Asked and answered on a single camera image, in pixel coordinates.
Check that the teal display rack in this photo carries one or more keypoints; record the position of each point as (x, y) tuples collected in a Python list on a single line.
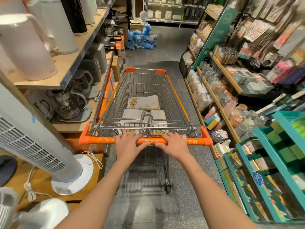
[(274, 159)]

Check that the blue round label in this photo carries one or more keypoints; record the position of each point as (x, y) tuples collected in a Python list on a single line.
[(256, 178)]

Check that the white ceramic holder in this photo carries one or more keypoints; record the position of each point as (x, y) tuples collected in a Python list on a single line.
[(222, 147)]

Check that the black electric kettle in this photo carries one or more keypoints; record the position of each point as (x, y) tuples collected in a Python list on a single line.
[(73, 15)]

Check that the white tower fan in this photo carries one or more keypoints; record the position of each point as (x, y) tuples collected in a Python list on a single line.
[(35, 145)]

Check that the person's right forearm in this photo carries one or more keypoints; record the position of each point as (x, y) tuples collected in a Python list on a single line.
[(209, 195)]

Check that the glass kettle on grey base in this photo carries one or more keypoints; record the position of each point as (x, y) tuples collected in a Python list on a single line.
[(69, 104), (83, 81)]

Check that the row of packets in rack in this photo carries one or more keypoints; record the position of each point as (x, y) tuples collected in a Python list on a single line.
[(252, 190)]

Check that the small white desk fan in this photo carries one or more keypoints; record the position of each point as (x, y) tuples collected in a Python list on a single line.
[(143, 16)]

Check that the pile of blue packets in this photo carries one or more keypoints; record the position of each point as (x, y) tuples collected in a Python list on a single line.
[(141, 39)]

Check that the large white electric kettle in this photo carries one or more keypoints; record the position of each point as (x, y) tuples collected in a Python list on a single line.
[(23, 50)]

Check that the stack of green sponges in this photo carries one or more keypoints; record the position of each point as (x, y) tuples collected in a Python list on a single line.
[(288, 147)]

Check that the person's right hand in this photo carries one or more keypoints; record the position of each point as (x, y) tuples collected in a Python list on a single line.
[(177, 146)]

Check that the brown cardboard box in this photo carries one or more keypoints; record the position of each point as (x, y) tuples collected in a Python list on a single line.
[(116, 69)]

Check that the metal shelf with appliances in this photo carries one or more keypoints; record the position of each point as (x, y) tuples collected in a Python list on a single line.
[(166, 14)]

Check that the stack of grey plastic containers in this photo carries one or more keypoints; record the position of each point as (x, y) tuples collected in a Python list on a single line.
[(250, 79)]

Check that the person's left hand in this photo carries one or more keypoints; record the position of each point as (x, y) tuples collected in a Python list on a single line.
[(126, 147)]

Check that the group of black pans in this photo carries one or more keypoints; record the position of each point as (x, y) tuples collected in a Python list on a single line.
[(112, 30)]

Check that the wall of hanging utensil packets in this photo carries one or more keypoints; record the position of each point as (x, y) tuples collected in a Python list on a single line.
[(274, 33)]

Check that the wooden housewares shelf unit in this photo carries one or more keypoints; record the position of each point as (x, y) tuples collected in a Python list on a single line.
[(228, 76)]

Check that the white boxed packaged item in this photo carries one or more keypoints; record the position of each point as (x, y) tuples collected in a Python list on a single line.
[(159, 118)]

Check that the green sign board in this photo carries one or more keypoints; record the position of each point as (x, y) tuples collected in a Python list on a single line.
[(218, 35)]

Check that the person's left thumb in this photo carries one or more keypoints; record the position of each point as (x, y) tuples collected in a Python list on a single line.
[(144, 145)]

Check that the stack of colourful sponges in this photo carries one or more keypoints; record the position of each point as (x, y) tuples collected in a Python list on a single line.
[(212, 120)]

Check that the small glass kettle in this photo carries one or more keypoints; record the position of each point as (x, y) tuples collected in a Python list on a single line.
[(44, 110)]

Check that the grey boxy heater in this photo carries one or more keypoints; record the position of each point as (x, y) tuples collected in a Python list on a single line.
[(95, 60)]

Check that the black round base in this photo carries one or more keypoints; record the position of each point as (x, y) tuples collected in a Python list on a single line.
[(7, 170)]

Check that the group of pink cups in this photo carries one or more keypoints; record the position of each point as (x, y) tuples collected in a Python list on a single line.
[(234, 114)]

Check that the row of white bagged packets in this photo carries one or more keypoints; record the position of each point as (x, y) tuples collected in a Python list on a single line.
[(200, 92)]

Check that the row of grey mugs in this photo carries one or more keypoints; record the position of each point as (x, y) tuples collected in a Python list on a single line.
[(211, 76)]

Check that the white round fan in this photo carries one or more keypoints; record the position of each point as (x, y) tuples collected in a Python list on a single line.
[(45, 214)]

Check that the wooden display platform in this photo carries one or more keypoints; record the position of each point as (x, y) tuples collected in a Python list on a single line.
[(43, 178)]

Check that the person's right thumb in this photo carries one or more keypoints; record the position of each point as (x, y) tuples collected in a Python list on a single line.
[(161, 145)]

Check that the cream flat packaged item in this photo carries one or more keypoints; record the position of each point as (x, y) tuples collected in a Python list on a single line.
[(145, 102)]

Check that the orange metal shopping cart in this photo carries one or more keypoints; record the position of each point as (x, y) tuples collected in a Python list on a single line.
[(107, 140)]

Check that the wooden appliance shelf unit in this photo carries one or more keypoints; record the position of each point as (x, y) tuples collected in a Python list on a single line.
[(69, 61)]

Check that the person's left forearm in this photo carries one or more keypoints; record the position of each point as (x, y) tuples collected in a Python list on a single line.
[(100, 195)]

